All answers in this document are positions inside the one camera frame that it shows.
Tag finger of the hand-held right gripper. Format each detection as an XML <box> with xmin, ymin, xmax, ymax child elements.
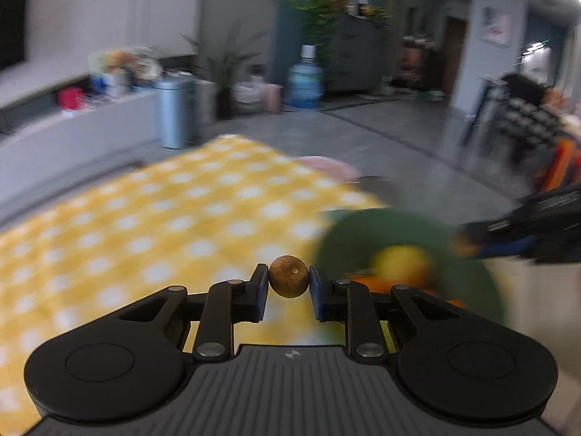
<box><xmin>451</xmin><ymin>218</ymin><xmax>541</xmax><ymax>261</ymax></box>

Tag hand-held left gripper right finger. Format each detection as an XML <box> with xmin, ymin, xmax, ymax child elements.
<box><xmin>309</xmin><ymin>263</ymin><xmax>477</xmax><ymax>365</ymax></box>

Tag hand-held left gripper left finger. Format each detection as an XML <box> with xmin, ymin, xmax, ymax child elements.
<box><xmin>106</xmin><ymin>262</ymin><xmax>269</xmax><ymax>363</ymax></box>

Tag green colander bowl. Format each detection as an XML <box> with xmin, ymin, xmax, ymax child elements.
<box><xmin>313</xmin><ymin>209</ymin><xmax>504</xmax><ymax>347</ymax></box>

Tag yellow-green pear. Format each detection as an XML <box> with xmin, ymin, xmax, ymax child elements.
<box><xmin>370</xmin><ymin>245</ymin><xmax>434</xmax><ymax>290</ymax></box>

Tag dark storage rack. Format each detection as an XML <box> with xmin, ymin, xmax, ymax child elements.
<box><xmin>463</xmin><ymin>73</ymin><xmax>569</xmax><ymax>183</ymax></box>

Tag pink round cushion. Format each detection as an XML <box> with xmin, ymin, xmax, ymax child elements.
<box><xmin>295</xmin><ymin>156</ymin><xmax>362</xmax><ymax>183</ymax></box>

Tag yellow checked tablecloth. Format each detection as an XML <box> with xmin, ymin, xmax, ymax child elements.
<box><xmin>0</xmin><ymin>134</ymin><xmax>392</xmax><ymax>436</ymax></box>

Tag brown wooden door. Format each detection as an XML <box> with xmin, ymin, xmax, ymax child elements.
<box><xmin>442</xmin><ymin>17</ymin><xmax>468</xmax><ymax>96</ymax></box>

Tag small pink appliance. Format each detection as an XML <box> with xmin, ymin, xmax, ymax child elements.
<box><xmin>265</xmin><ymin>84</ymin><xmax>285</xmax><ymax>112</ymax></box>

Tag cluttered wooden shelf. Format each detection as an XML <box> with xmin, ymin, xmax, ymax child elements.
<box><xmin>399</xmin><ymin>36</ymin><xmax>437</xmax><ymax>96</ymax></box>

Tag white plastic bag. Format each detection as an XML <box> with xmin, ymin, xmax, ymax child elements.
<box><xmin>233</xmin><ymin>81</ymin><xmax>267</xmax><ymax>112</ymax></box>

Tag blue-grey metal trash can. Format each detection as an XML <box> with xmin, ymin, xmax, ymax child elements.
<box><xmin>153</xmin><ymin>77</ymin><xmax>196</xmax><ymax>150</ymax></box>

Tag blue water jug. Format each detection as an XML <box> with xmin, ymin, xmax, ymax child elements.
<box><xmin>286</xmin><ymin>45</ymin><xmax>326</xmax><ymax>109</ymax></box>

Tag long-leaf potted plant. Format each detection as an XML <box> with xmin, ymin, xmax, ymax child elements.
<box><xmin>182</xmin><ymin>23</ymin><xmax>269</xmax><ymax>119</ymax></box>

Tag grey dresser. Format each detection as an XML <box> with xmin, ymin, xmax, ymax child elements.
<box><xmin>324</xmin><ymin>13</ymin><xmax>387</xmax><ymax>94</ymax></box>

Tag white media console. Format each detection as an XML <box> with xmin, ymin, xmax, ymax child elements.
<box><xmin>0</xmin><ymin>82</ymin><xmax>161</xmax><ymax>201</ymax></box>

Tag illustrated picture board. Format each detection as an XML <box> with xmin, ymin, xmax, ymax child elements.
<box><xmin>88</xmin><ymin>47</ymin><xmax>162</xmax><ymax>96</ymax></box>

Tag teddy bear bouquet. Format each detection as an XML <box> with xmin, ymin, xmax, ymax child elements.
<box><xmin>102</xmin><ymin>50</ymin><xmax>137</xmax><ymax>96</ymax></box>

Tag red box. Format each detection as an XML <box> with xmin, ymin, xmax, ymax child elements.
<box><xmin>57</xmin><ymin>88</ymin><xmax>85</xmax><ymax>110</ymax></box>

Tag bottles on dresser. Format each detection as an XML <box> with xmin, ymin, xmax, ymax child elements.
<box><xmin>344</xmin><ymin>0</ymin><xmax>378</xmax><ymax>17</ymax></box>

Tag green ivy plant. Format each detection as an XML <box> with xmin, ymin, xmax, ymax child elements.
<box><xmin>290</xmin><ymin>0</ymin><xmax>350</xmax><ymax>47</ymax></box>

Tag framed wall picture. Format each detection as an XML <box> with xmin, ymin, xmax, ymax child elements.
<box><xmin>480</xmin><ymin>6</ymin><xmax>514</xmax><ymax>49</ymax></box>

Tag black wall television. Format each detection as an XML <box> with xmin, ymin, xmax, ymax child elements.
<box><xmin>0</xmin><ymin>0</ymin><xmax>32</xmax><ymax>72</ymax></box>

